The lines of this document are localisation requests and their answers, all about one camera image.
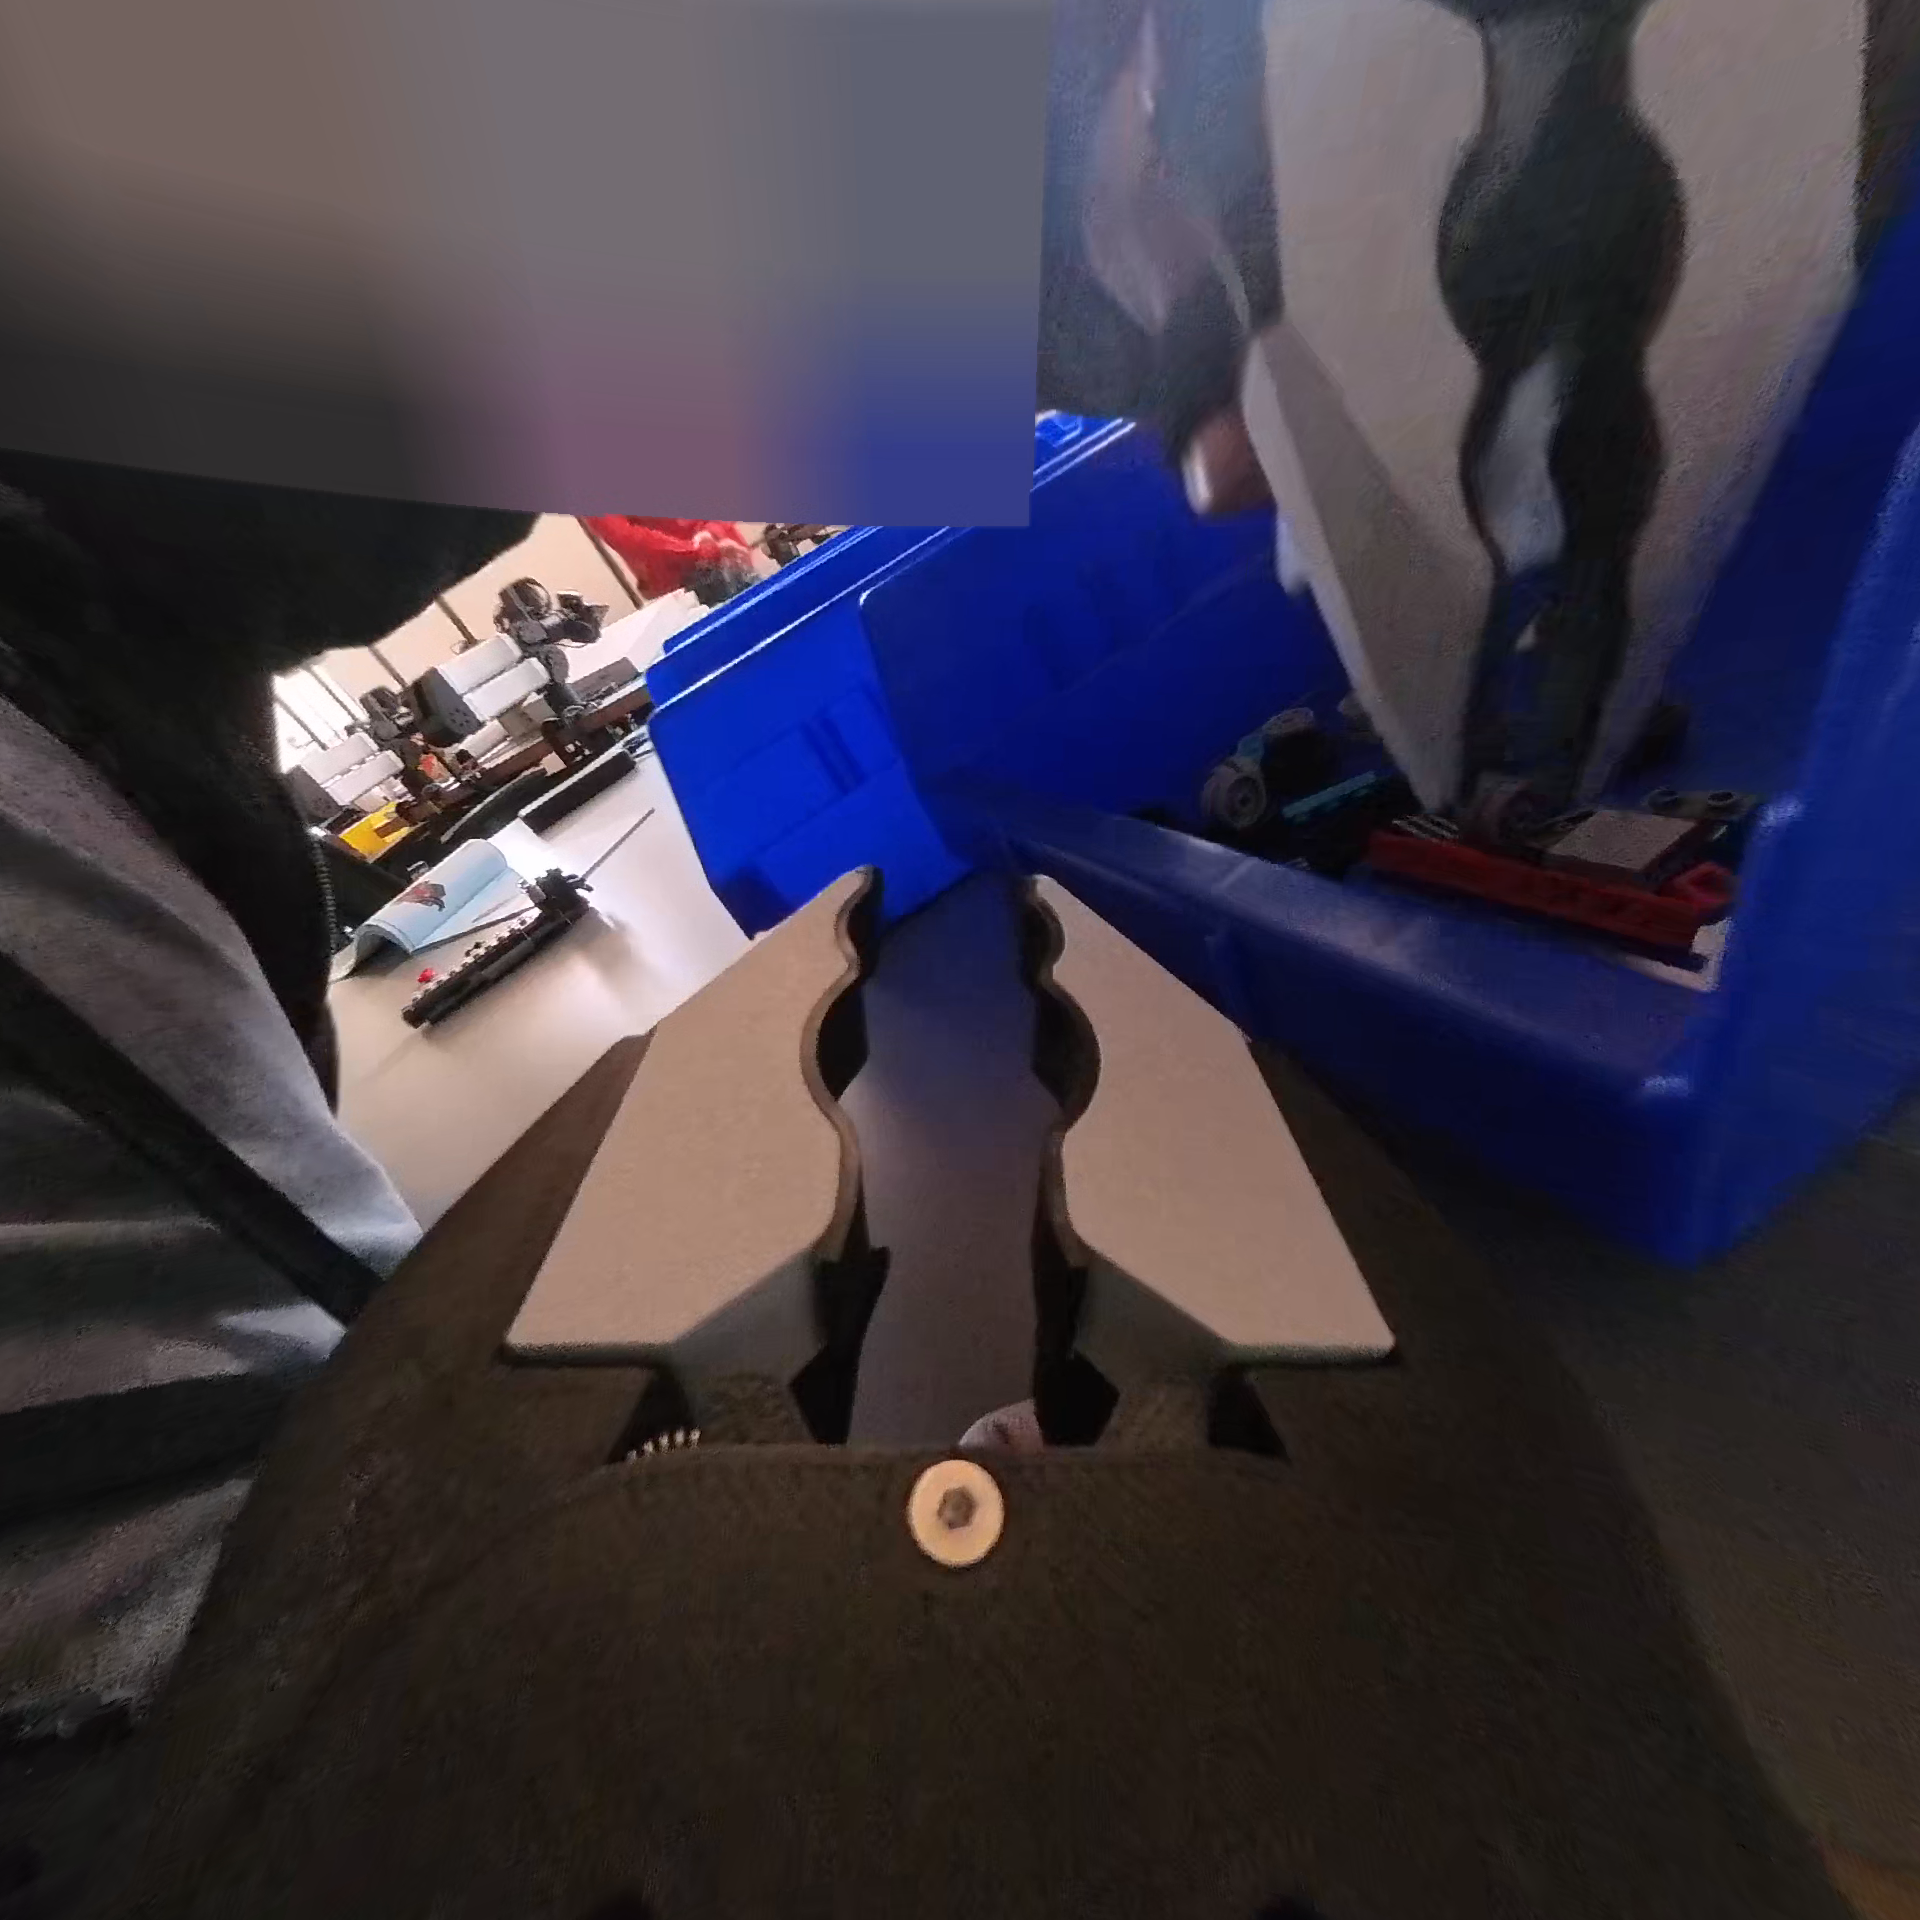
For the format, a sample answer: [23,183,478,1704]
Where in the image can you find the grey toy brick model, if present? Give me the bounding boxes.
[400,865,595,1032]

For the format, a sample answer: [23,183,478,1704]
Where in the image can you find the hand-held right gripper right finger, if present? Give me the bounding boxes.
[1018,876,1401,1449]

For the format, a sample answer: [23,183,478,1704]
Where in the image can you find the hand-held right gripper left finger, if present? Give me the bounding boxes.
[503,865,887,1442]

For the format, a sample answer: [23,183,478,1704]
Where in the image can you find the black power bank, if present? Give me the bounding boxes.
[515,744,639,825]

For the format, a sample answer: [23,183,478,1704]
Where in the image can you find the toy instruction booklet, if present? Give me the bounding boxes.
[342,836,528,980]

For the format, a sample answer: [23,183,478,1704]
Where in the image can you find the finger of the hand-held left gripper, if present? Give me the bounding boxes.
[1551,0,1882,805]
[1241,0,1560,817]

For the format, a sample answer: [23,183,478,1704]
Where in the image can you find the pile of grey white toy bricks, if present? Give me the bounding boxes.
[1199,704,1765,961]

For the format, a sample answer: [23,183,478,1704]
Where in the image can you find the person's left hand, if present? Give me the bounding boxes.
[1176,407,1267,514]

